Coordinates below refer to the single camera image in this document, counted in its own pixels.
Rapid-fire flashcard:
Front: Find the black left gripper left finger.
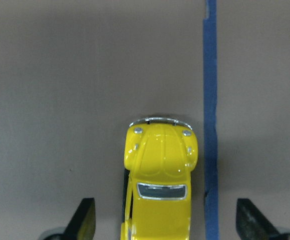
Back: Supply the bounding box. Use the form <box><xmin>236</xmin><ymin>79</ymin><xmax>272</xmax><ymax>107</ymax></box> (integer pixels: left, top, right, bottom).
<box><xmin>61</xmin><ymin>197</ymin><xmax>96</xmax><ymax>240</ymax></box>

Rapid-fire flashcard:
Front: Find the yellow beetle toy car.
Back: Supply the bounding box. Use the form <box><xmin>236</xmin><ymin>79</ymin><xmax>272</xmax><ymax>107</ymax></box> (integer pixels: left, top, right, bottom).
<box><xmin>120</xmin><ymin>116</ymin><xmax>198</xmax><ymax>240</ymax></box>

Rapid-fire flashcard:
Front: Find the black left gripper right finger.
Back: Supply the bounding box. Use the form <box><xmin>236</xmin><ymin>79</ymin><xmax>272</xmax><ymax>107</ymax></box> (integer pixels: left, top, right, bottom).
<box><xmin>236</xmin><ymin>198</ymin><xmax>290</xmax><ymax>240</ymax></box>

